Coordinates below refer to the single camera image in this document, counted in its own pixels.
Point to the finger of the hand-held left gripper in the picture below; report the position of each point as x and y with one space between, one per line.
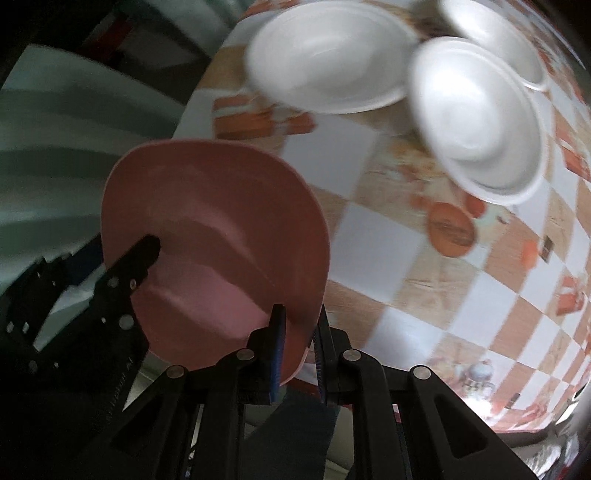
131 267
46 281

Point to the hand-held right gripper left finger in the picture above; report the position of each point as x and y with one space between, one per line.
276 355

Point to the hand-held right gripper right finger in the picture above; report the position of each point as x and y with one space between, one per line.
319 364

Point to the pink plate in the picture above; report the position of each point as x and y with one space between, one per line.
217 240

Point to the white bowl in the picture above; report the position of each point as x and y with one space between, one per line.
503 37
332 55
475 120

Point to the person's left leg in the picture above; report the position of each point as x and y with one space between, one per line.
291 438

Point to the pale green curtain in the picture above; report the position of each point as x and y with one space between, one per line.
69 161

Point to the checkered printed tablecloth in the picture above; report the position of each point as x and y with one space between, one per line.
415 286

